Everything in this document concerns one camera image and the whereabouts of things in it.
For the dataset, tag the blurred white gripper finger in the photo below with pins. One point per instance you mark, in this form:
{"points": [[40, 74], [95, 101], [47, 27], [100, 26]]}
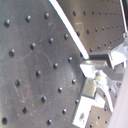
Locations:
{"points": [[120, 116]]}

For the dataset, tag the metal angle bracket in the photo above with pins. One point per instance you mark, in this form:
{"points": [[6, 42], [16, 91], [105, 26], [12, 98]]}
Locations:
{"points": [[89, 97]]}

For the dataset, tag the metal cable clip fixture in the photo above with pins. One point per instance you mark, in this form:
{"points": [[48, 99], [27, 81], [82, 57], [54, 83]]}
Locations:
{"points": [[101, 68]]}

